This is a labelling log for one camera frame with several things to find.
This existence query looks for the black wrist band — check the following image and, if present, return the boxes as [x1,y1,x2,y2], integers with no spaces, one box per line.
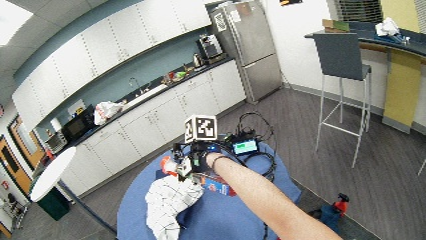
[211,154,234,170]

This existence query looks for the white cube with black markers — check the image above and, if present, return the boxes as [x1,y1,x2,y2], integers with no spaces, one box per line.
[183,114,220,145]

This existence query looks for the blue and red box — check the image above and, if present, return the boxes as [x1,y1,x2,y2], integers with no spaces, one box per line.
[198,173,239,198]

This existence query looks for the white lower kitchen cabinets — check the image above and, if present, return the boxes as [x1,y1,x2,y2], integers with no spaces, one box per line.
[59,59,248,198]

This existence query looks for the white checked cloth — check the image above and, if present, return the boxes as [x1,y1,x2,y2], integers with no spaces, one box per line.
[144,174,207,240]

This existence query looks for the small device with lit screen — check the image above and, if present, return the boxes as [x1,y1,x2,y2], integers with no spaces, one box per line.
[230,137,261,157]

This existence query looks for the white plastic bag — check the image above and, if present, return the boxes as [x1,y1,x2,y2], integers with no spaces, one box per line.
[92,100,127,126]

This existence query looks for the chrome sink faucet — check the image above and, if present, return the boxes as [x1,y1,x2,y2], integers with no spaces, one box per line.
[128,77,144,96]

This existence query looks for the black microwave oven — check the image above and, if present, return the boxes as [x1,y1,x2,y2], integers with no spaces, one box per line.
[60,105,98,142]

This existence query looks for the silver toaster oven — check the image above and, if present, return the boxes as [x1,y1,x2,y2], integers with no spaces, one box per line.
[43,131,70,155]

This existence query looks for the silver kettle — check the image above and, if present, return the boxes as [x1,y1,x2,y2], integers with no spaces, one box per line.
[192,53,206,69]

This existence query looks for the white paper towel roll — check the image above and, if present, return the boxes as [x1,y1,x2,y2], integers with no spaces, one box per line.
[50,117,64,133]

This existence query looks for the white round table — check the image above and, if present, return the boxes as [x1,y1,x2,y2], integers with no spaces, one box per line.
[30,146,79,203]

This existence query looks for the dark green bin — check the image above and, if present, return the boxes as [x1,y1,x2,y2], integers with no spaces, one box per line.
[36,187,72,222]

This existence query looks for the silver coffee machine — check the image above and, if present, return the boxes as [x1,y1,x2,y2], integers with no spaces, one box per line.
[196,33,228,65]

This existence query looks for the stainless steel refrigerator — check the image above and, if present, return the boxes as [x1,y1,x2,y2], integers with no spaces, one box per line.
[210,0,285,104]

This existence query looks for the wooden door with window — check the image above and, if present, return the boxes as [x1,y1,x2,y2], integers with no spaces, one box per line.
[0,114,48,198]

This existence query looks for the grey bar stool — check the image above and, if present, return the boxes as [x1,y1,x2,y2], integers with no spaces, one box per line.
[312,32,375,169]

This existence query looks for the brown cardboard box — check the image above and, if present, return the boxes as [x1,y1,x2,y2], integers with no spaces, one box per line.
[321,18,352,34]

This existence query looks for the dark bar counter yellow panel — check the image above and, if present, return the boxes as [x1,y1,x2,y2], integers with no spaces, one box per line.
[304,28,426,135]

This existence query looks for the window blinds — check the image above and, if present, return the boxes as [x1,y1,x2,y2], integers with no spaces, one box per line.
[332,0,385,24]

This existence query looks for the crumpled white bag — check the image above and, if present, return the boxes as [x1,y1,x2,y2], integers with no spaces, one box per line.
[375,16,403,37]

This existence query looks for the bundle of black cables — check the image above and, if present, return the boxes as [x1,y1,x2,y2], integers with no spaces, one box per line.
[220,111,279,183]

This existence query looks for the white upper wall cabinets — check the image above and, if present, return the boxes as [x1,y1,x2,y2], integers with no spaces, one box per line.
[11,0,214,133]

